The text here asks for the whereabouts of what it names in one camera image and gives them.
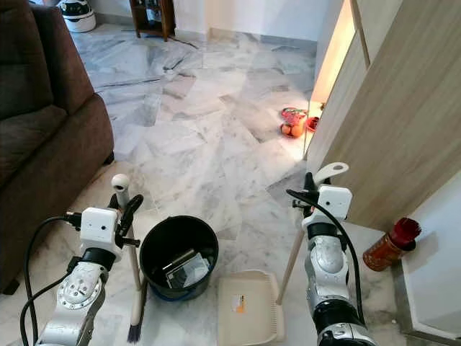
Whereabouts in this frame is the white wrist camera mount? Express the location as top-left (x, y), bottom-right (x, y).
top-left (79, 208), bottom-right (122, 252)
top-left (315, 185), bottom-right (354, 223)

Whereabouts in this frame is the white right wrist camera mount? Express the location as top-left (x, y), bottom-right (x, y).
top-left (315, 185), bottom-right (354, 223)

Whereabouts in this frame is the wooden broom with white knob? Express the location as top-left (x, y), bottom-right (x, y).
top-left (112, 174), bottom-right (148, 344)

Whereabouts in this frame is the cream dustpan with wooden handle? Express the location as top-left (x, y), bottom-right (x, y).
top-left (216, 162), bottom-right (350, 345)

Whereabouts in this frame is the black plastic bucket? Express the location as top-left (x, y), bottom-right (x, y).
top-left (139, 215), bottom-right (220, 301)

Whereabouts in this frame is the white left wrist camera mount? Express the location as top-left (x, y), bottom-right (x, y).
top-left (79, 208), bottom-right (122, 252)

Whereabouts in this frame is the dark brown fabric sofa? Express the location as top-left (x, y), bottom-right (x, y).
top-left (0, 0), bottom-right (115, 293)

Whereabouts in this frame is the dark flat box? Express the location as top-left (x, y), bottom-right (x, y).
top-left (162, 249), bottom-right (197, 276)

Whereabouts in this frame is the thin black floor cable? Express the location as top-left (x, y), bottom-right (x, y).
top-left (173, 36), bottom-right (200, 50)

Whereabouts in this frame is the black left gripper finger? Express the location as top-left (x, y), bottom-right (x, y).
top-left (120, 195), bottom-right (143, 239)

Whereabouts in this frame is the red lidded jar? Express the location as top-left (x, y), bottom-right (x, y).
top-left (362, 218), bottom-right (422, 272)

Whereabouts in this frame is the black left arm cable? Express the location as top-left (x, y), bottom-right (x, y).
top-left (20, 211), bottom-right (87, 346)

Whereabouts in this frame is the light wood cabinet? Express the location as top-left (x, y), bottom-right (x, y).
top-left (304, 0), bottom-right (461, 231)

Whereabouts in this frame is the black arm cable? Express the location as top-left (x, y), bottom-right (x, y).
top-left (20, 211), bottom-right (87, 346)
top-left (286, 188), bottom-right (367, 325)

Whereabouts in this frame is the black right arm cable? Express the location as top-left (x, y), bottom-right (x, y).
top-left (286, 188), bottom-right (367, 325)

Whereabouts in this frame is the clear plastic wrapper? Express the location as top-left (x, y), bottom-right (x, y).
top-left (173, 256), bottom-right (211, 289)

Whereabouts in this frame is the dark wooden shelf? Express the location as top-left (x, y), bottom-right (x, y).
top-left (130, 0), bottom-right (177, 42)

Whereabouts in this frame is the white round helmet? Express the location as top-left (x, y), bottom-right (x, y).
top-left (59, 0), bottom-right (98, 33)

